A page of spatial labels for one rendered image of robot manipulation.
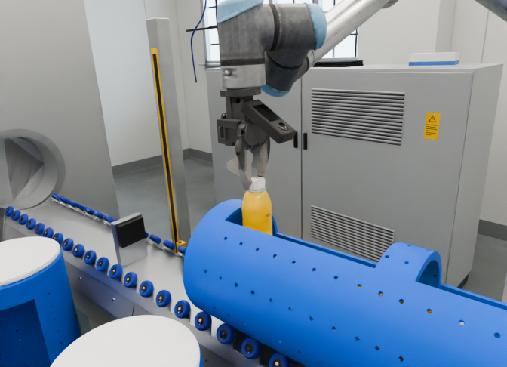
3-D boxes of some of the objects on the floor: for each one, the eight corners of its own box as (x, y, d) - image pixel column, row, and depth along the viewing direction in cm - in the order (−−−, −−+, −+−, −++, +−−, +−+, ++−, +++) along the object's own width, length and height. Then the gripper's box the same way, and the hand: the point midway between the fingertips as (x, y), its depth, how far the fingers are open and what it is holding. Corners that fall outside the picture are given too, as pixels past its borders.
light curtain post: (198, 380, 194) (158, 19, 141) (207, 387, 190) (169, 17, 137) (189, 389, 189) (145, 18, 136) (198, 395, 185) (155, 16, 133)
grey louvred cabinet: (253, 204, 414) (247, 65, 369) (470, 280, 266) (503, 63, 221) (215, 220, 378) (202, 69, 333) (439, 318, 230) (471, 69, 185)
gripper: (243, 84, 86) (247, 175, 92) (206, 90, 77) (214, 189, 84) (274, 85, 80) (276, 181, 87) (238, 91, 72) (244, 197, 79)
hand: (256, 182), depth 83 cm, fingers closed on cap, 4 cm apart
